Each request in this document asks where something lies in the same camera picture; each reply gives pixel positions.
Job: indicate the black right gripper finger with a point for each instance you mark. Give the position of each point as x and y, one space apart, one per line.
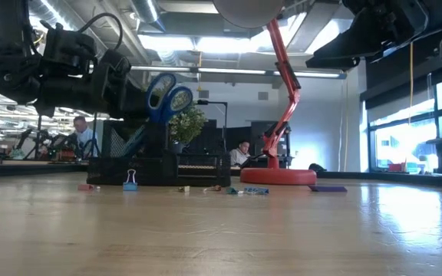
355 48

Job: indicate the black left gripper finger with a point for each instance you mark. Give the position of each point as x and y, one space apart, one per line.
138 107

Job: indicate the black mesh desk organizer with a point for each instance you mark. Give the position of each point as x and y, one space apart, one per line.
148 172

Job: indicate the small teal binder clip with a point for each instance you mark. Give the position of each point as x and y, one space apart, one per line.
232 190

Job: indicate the small blue binder clip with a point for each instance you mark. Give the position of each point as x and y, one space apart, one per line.
257 190

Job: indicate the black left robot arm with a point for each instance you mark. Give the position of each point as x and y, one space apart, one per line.
12 69

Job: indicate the green potted plant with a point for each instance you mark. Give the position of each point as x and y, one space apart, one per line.
188 124

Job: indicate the person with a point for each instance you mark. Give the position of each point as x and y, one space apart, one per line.
84 136
240 155

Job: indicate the small beige eraser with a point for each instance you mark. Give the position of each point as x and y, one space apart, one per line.
184 189

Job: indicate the small pink eraser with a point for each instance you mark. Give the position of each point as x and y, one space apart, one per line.
84 187

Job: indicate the small brown clip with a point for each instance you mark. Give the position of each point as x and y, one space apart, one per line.
215 188

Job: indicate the red desk lamp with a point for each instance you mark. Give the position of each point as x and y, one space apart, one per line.
278 177

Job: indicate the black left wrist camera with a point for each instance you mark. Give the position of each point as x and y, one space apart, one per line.
109 84

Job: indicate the black aluminium table frame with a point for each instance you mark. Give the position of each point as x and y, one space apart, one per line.
397 178

